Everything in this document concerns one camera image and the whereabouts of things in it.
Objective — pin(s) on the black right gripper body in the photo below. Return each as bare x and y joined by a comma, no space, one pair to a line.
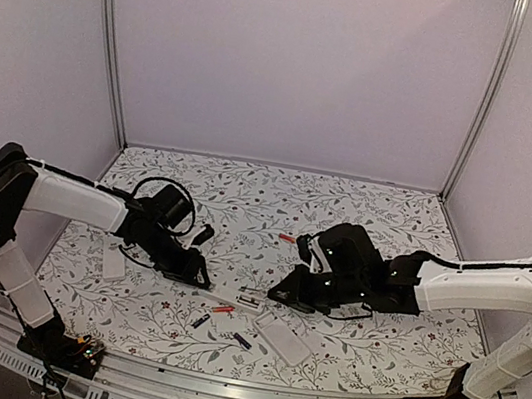
325,294

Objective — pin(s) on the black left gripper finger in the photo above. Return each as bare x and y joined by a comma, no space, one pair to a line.
200,273
194,281

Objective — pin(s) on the right aluminium frame post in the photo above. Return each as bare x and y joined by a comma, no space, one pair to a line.
494,83

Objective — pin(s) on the aluminium frame post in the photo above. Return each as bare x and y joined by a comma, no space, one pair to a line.
494,83
110,49

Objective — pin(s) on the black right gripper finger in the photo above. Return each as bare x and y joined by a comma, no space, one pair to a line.
290,301
289,288

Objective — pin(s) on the white remote with green logo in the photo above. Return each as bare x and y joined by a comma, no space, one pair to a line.
113,268

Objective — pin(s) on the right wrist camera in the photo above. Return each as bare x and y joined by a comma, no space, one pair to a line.
311,253

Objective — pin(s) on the white remote with display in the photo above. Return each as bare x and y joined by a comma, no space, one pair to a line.
236,299

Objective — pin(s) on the left aluminium frame post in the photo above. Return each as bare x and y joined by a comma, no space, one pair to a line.
110,49

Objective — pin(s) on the red orange battery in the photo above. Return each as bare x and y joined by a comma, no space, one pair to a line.
222,309
286,237

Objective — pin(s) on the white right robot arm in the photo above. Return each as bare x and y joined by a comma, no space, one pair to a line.
341,265

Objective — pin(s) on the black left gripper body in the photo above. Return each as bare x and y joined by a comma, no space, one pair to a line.
168,260

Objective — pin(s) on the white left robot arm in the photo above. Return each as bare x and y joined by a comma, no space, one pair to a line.
158,216

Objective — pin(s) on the floral tablecloth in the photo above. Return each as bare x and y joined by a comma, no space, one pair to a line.
249,205

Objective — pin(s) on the white remote control back up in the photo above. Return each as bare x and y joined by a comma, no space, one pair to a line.
289,347

